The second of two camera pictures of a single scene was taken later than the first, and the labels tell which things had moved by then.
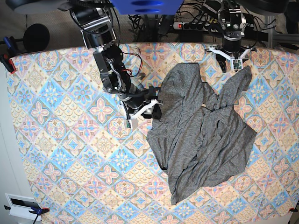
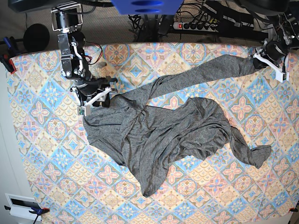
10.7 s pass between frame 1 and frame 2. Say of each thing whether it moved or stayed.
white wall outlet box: stayed
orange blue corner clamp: stayed
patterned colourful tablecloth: stayed
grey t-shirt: moved
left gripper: moved
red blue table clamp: stayed
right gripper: moved
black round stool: stayed
